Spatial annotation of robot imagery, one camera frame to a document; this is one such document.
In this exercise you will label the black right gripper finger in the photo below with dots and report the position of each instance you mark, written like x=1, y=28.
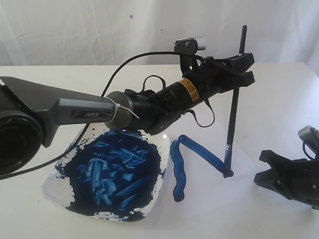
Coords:
x=276, y=161
x=270, y=180

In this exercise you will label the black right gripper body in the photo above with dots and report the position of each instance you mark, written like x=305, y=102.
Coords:
x=301, y=181

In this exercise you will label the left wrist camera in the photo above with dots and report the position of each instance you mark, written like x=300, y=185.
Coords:
x=190, y=45

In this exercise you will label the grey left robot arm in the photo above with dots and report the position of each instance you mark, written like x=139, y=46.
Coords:
x=31, y=113

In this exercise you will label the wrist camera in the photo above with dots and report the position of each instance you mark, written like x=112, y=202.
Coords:
x=309, y=135
x=190, y=45

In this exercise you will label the white paper sheet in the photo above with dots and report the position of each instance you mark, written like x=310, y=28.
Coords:
x=208, y=193

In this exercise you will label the white backdrop curtain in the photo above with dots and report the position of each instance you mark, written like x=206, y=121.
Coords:
x=108, y=32

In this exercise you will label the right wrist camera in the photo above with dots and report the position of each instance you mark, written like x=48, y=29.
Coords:
x=309, y=135

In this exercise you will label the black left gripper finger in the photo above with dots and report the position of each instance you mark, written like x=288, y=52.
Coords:
x=234, y=81
x=239, y=63

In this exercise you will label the black paintbrush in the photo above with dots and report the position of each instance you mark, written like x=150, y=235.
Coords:
x=233, y=113

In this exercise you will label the white square plate blue paint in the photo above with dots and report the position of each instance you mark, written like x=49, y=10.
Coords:
x=110, y=175

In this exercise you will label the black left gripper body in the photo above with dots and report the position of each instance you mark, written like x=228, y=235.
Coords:
x=199, y=82

